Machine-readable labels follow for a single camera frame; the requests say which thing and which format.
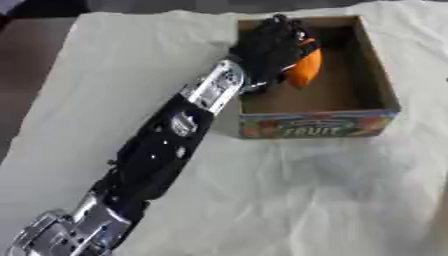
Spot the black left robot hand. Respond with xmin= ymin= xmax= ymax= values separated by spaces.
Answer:
xmin=227 ymin=13 xmax=324 ymax=96

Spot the orange toy carrot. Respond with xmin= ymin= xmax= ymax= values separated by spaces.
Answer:
xmin=281 ymin=48 xmax=324 ymax=89

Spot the tan cardboard box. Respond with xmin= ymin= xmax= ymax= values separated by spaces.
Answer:
xmin=234 ymin=15 xmax=403 ymax=140

